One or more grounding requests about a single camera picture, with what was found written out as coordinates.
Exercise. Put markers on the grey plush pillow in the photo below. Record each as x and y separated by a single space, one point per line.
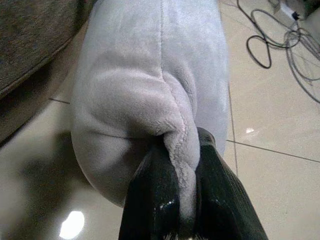
140 75

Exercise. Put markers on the white power strip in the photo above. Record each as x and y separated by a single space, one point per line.
290 8

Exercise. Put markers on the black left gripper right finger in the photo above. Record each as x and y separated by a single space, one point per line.
220 200

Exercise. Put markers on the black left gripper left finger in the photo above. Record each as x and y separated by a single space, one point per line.
155 195

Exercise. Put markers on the brown round plush sofa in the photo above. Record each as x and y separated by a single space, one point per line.
30 37

